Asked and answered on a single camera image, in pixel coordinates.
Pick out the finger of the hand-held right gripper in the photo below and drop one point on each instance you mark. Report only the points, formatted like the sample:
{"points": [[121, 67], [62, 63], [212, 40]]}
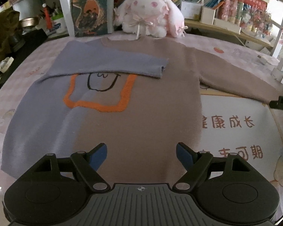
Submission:
{"points": [[275, 104]]}

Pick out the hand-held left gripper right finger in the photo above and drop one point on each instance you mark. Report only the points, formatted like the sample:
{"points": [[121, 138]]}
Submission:
{"points": [[185, 155]]}

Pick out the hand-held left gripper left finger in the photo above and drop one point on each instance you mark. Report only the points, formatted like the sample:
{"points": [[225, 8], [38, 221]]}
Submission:
{"points": [[99, 155]]}

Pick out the lavender and beige sweater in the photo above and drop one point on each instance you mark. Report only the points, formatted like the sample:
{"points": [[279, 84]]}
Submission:
{"points": [[151, 103]]}

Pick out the white charger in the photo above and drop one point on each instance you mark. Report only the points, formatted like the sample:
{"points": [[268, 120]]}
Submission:
{"points": [[281, 71]]}

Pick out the small white adapter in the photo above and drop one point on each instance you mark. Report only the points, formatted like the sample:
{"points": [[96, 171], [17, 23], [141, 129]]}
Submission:
{"points": [[266, 60]]}

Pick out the low white tray box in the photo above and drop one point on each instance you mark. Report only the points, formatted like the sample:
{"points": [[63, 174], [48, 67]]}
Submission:
{"points": [[226, 26]]}

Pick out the row of pastel tubes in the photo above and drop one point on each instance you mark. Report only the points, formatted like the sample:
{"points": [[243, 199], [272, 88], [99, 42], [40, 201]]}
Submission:
{"points": [[245, 16]]}

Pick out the white storage box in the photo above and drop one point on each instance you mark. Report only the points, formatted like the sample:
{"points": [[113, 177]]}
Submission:
{"points": [[207, 16], [190, 10]]}

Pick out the white wristwatch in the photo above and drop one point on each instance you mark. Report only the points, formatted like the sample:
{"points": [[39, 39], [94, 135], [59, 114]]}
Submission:
{"points": [[6, 63]]}

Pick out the large illustrated book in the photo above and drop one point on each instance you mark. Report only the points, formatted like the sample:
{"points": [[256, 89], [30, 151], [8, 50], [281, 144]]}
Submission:
{"points": [[92, 11]]}

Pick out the red and white pen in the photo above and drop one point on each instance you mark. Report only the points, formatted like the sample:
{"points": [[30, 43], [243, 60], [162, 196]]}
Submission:
{"points": [[47, 17]]}

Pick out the white pink plush bunny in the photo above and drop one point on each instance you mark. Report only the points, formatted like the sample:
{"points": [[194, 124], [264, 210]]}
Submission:
{"points": [[146, 11]]}

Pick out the metal bowl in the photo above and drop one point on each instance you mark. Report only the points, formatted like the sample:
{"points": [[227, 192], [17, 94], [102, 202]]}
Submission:
{"points": [[28, 23]]}

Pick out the bunch of pens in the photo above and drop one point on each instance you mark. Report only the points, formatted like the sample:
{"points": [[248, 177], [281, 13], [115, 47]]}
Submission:
{"points": [[52, 10]]}

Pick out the olive green cloth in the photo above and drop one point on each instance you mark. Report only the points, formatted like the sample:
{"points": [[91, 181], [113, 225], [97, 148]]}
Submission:
{"points": [[1, 35]]}

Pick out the white bookshelf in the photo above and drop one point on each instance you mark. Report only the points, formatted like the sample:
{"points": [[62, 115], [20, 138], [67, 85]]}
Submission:
{"points": [[62, 4]]}

